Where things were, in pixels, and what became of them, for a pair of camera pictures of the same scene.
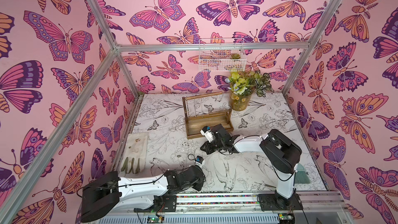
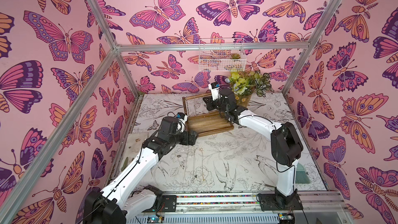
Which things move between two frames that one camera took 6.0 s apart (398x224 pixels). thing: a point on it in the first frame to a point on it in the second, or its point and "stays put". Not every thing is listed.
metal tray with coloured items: x=239 y=208 stays put
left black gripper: x=199 y=186 to x=192 y=139
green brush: x=301 y=176 stays put
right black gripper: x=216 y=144 to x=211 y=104
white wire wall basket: x=222 y=55 stays put
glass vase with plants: x=242 y=85 stays put
